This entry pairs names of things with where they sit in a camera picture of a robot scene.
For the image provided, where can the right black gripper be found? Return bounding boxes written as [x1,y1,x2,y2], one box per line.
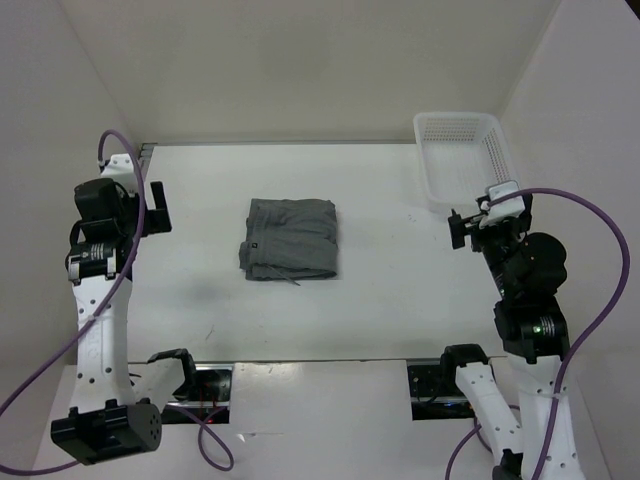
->
[448,208,531,295]

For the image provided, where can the grey shorts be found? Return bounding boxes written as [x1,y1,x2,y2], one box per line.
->
[239,198,339,285]

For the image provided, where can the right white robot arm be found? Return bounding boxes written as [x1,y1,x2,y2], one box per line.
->
[438,212,584,479]

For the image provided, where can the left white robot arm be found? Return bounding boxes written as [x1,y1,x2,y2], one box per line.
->
[50,178,200,465]

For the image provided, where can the white plastic basket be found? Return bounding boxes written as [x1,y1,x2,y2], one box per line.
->
[413,112,519,216]

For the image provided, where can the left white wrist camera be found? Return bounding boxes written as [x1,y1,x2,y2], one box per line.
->
[100,154,138,196]

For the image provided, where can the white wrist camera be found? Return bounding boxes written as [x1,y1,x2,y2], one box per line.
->
[100,154,138,196]
[477,180,526,229]

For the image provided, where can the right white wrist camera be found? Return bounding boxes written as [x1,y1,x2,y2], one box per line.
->
[477,180,526,229]

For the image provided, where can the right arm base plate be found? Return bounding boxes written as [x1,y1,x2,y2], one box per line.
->
[406,359,473,421]

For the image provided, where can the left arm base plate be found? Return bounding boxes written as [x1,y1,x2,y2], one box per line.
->
[162,363,233,425]

